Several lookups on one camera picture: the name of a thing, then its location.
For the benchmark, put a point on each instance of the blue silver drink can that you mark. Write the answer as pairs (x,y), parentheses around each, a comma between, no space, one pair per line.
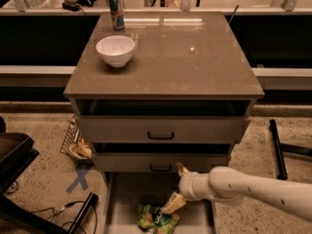
(117,14)

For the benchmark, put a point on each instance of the black bar left floor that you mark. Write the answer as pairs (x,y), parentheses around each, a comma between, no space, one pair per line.
(90,203)

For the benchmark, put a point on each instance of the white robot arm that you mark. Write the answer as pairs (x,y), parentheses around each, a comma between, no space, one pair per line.
(228,186)

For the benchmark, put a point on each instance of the grey drawer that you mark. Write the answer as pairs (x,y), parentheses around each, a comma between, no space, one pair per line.
(162,121)
(159,157)

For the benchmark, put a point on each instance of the black power adapter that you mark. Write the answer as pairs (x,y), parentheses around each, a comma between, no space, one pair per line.
(70,6)

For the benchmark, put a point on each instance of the bottom open drawer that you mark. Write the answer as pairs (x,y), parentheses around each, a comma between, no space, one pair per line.
(127,190)

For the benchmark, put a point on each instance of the top grey drawer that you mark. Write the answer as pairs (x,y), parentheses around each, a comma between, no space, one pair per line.
(162,121)

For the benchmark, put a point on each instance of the grey drawer cabinet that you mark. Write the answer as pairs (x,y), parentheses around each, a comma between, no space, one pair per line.
(178,56)

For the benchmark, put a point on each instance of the white ceramic bowl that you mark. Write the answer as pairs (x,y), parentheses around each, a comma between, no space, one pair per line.
(116,50)

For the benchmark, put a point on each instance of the middle grey drawer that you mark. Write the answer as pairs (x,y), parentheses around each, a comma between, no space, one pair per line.
(159,157)

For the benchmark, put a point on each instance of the green rice chip bag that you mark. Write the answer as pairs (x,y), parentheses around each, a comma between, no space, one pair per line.
(149,218)

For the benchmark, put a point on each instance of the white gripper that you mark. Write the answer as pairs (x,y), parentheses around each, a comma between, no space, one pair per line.
(186,185)

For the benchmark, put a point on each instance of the black stand leg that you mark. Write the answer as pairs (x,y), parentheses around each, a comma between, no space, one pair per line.
(280,148)

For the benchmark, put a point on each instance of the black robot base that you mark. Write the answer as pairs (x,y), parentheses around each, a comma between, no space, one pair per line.
(16,154)

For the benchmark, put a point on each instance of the wire basket with items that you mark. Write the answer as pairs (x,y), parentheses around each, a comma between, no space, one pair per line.
(74,146)

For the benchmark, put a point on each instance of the blue tape cross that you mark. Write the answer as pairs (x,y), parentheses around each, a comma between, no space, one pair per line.
(81,171)

